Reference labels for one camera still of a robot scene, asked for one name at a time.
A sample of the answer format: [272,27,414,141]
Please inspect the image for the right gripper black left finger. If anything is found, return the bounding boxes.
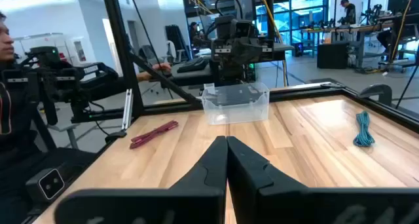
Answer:
[54,135,229,224]

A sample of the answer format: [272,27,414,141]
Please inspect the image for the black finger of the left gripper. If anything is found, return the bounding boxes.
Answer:
[247,40,263,64]
[232,40,249,64]

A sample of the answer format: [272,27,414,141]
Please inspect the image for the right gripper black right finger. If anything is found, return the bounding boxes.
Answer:
[227,136,419,224]

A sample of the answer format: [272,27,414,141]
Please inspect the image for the black keyboard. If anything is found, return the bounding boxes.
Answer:
[176,56,210,74]

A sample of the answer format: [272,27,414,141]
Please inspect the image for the person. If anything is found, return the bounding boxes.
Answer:
[338,0,357,26]
[0,10,173,192]
[189,21,201,43]

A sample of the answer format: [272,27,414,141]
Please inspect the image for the clear plastic bin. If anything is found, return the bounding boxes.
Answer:
[200,82,270,126]

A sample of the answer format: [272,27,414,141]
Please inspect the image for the person's hand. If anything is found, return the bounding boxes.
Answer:
[136,62,172,82]

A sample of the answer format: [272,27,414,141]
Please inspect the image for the black cabinet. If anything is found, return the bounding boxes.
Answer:
[316,42,350,70]

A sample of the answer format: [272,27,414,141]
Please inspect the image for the long wooden workbench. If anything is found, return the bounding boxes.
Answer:
[300,19,393,69]

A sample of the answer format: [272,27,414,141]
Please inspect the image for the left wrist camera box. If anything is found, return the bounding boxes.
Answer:
[230,19,255,39]

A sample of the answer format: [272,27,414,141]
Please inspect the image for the yellow hanging cable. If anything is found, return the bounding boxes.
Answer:
[391,0,414,63]
[257,0,289,87]

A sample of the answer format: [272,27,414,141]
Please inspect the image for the maroon USB-C cable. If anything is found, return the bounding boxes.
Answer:
[129,120,179,150]

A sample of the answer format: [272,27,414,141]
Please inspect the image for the black frame clamp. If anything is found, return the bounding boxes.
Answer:
[359,83,393,107]
[104,129,128,144]

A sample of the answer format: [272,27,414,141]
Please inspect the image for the silver aluminium bracket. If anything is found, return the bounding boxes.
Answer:
[121,88,134,130]

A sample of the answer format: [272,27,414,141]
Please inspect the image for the teal USB-C cable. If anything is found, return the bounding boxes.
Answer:
[352,111,376,148]

